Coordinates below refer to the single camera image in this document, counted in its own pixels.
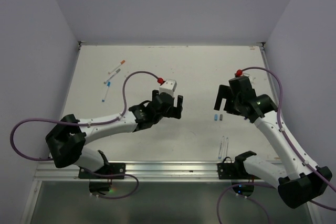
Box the grey capped marker far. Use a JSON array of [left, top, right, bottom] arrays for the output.
[[104, 68, 121, 84]]

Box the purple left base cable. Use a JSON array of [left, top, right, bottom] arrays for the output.
[[89, 173, 139, 199]]

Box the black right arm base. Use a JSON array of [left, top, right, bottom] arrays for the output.
[[217, 151, 259, 197]]

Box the orange capped white marker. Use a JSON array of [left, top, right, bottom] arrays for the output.
[[108, 60, 125, 74]]

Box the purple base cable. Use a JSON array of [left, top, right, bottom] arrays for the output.
[[89, 173, 139, 199], [217, 179, 279, 224]]

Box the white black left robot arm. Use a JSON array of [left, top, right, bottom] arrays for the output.
[[46, 90, 183, 178]]

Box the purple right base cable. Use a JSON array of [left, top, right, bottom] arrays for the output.
[[217, 179, 279, 224]]

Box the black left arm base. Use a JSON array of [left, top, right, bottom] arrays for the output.
[[75, 148, 125, 197]]

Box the aluminium mounting rail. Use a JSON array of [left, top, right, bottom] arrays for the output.
[[33, 159, 279, 182]]

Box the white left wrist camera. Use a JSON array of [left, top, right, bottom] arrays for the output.
[[159, 79, 177, 97]]

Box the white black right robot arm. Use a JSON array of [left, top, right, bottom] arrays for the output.
[[214, 76, 332, 209]]

